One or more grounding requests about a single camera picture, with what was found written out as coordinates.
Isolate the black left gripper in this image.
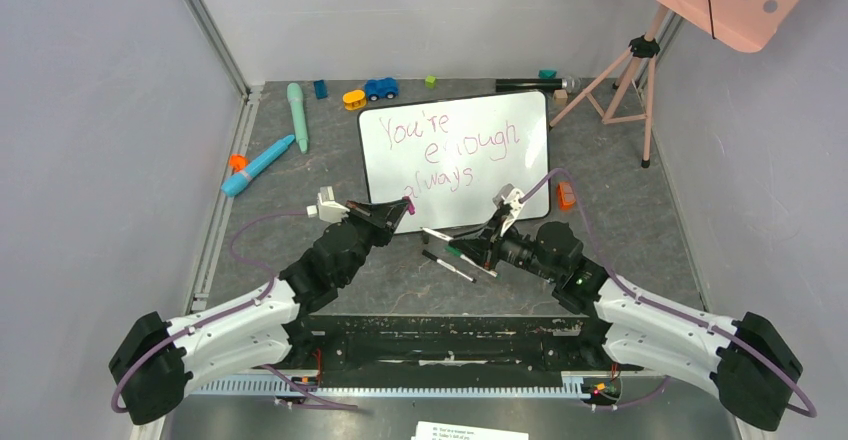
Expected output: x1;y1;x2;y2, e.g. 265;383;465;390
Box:
339;199;410;285

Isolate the magenta marker cap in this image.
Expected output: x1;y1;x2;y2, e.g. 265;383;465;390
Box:
403;196;416;215

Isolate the white marker pen body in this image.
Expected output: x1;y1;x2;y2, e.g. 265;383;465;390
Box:
421;227;454;242

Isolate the white whiteboard with black frame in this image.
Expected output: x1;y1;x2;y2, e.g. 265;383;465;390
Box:
358;91;550;234

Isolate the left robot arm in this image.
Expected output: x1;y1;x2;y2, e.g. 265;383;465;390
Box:
108;197;414;425

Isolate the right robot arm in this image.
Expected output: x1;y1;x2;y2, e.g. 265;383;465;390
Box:
448;221;803;432

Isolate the green capped marker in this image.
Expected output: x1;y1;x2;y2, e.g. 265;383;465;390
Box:
445;245;498;278

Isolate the black capped marker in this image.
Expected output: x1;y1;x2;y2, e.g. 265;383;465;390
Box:
422;250;476;283

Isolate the orange cup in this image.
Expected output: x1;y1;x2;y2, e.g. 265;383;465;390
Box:
556;182;577;211

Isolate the blue toy car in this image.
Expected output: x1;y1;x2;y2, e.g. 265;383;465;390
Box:
364;77;399;102

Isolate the dark blue block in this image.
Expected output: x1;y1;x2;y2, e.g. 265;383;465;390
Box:
313;80;329;100

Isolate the mint green toy microphone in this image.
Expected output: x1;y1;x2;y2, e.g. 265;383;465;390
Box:
286;82;309;153

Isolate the orange toy piece at left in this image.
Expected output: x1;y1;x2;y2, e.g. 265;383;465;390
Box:
228;154;249;173

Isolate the blue toy crayon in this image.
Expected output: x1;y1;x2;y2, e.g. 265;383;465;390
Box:
220;134;295;198

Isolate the black flashlight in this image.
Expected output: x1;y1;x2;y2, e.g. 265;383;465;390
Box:
495;76;582;93

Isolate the wooden cube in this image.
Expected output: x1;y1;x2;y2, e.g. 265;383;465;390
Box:
552;89;569;107

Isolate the teal block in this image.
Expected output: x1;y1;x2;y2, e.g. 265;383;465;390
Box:
538;69;557;79

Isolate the white paper sheet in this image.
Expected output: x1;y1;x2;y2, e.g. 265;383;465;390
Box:
411;421;529;440

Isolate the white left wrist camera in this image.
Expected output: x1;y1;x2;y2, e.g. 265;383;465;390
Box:
306;186;349;223

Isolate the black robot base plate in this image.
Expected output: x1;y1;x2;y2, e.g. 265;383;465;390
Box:
277;315;617;389

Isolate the white cable duct rail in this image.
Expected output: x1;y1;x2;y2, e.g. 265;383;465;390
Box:
194;372;613;401

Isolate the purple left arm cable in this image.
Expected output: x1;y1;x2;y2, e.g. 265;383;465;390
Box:
109;208;362;416

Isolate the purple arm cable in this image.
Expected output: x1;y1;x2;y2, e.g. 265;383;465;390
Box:
520;167;819;420
109;208;362;416

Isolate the aluminium frame profile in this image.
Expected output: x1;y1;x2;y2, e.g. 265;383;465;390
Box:
184;0;252;100

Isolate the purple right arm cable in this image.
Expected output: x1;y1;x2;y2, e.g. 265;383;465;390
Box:
520;167;819;420

